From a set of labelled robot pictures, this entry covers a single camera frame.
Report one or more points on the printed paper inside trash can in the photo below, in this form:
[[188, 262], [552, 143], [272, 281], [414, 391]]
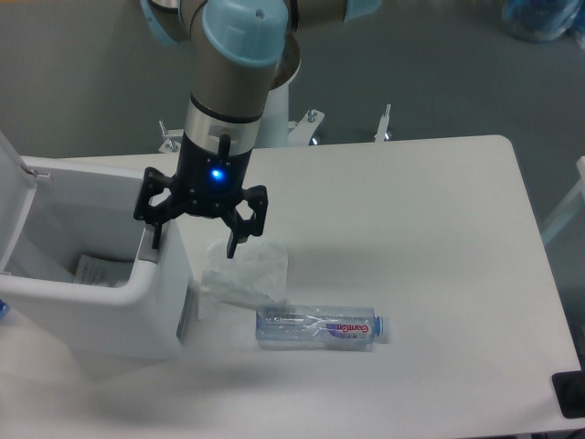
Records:
[[99, 272]]

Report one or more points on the white pedestal base frame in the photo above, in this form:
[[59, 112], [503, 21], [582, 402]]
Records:
[[300, 133]]

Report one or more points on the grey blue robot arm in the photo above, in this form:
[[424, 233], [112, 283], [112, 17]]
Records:
[[239, 47]]

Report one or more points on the crumpled clear plastic bag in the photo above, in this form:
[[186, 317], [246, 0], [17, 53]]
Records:
[[256, 276]]

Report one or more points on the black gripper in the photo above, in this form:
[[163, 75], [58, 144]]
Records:
[[208, 183]]

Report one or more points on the white frame at right edge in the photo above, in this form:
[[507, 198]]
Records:
[[567, 208]]

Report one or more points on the blue plastic bag background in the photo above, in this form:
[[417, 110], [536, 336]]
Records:
[[539, 21]]

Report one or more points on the clear plastic water bottle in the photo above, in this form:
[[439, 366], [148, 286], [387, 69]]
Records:
[[325, 324]]

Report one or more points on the white push-lid trash can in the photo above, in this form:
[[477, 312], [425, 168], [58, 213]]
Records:
[[54, 211]]

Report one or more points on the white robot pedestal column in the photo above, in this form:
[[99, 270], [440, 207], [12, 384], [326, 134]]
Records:
[[274, 127]]

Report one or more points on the black device at table edge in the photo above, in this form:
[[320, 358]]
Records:
[[569, 389]]

